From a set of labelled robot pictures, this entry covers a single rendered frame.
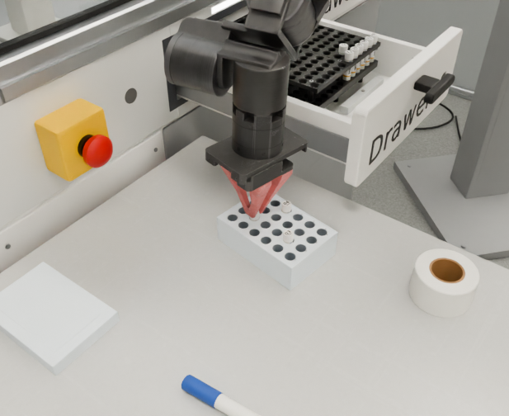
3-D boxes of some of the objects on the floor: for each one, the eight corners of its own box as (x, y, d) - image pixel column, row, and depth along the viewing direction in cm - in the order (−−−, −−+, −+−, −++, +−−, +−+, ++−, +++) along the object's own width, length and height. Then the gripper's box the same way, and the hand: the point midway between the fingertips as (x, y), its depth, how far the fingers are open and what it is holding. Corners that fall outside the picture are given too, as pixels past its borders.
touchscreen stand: (587, 244, 181) (781, -122, 114) (454, 265, 174) (579, -112, 108) (505, 154, 218) (615, -163, 152) (393, 167, 211) (457, -157, 145)
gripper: (245, 131, 55) (241, 247, 65) (316, 97, 61) (302, 209, 71) (200, 103, 59) (203, 217, 69) (271, 74, 65) (264, 183, 75)
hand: (254, 207), depth 69 cm, fingers closed, pressing on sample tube
